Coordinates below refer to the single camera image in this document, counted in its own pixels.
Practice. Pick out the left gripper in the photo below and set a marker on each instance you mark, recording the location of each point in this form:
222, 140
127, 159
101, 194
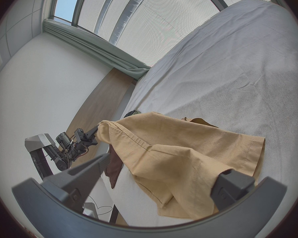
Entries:
90, 139

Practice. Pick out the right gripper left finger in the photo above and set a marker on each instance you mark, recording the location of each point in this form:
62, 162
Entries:
72, 182

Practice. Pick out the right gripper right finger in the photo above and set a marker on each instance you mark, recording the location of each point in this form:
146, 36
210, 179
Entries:
233, 185

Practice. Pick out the tan shorts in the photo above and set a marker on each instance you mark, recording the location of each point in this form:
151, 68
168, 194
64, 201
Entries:
176, 145

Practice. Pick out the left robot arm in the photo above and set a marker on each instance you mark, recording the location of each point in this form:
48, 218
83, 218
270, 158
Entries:
37, 140

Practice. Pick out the bed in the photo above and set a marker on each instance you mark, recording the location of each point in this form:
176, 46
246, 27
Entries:
238, 58

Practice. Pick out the black garment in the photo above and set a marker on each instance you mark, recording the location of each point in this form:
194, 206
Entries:
129, 114

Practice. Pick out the dark brown garment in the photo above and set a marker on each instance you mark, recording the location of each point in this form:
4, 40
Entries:
114, 167

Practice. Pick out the blue-green curtain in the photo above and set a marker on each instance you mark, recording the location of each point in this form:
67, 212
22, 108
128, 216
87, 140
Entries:
89, 41

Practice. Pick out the window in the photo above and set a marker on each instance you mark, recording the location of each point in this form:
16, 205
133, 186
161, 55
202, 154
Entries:
176, 21

